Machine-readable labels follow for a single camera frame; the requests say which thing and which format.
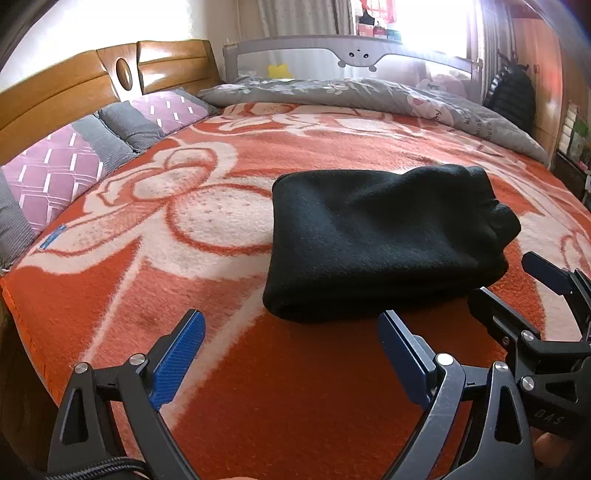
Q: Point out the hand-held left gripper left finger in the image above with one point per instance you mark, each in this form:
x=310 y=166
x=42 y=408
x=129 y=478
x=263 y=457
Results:
x=180 y=355

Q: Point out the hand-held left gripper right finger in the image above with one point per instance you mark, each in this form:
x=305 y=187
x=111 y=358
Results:
x=401 y=360

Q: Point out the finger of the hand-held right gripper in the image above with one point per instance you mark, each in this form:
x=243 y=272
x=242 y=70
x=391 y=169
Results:
x=496 y=314
x=545 y=272

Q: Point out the black pants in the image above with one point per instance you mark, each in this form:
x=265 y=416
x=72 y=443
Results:
x=369 y=240

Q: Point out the person's right hand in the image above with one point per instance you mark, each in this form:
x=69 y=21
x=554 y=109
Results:
x=547 y=457

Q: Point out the orange and white floral blanket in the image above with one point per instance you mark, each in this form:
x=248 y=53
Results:
x=277 y=415

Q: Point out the cluttered shelf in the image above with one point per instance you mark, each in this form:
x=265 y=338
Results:
x=575 y=138

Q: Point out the black backpack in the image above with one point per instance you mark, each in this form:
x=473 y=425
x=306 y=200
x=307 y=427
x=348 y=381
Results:
x=512 y=97

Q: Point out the pink plush pillow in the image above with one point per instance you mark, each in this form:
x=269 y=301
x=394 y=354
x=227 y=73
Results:
x=441 y=83

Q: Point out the wooden wardrobe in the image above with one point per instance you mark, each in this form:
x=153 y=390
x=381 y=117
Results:
x=540 y=50

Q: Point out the pink and grey pillow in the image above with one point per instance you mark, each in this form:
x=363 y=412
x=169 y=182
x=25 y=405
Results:
x=166 y=110
x=55 y=161

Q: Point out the grey printed duvet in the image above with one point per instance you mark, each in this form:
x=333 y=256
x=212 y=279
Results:
x=369 y=94

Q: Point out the colourful storage boxes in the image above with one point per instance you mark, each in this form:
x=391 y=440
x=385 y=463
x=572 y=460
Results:
x=378 y=30

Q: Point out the wooden headboard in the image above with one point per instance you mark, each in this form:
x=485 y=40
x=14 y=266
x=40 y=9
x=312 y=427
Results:
x=55 y=87

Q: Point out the yellow plush toy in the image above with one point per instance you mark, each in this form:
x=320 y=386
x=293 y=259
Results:
x=280 y=71

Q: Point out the grey patterned curtain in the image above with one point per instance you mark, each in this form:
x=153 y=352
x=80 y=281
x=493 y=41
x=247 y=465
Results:
x=304 y=18

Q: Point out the grey bed guard rail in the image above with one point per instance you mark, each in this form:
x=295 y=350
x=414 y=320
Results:
x=300 y=50

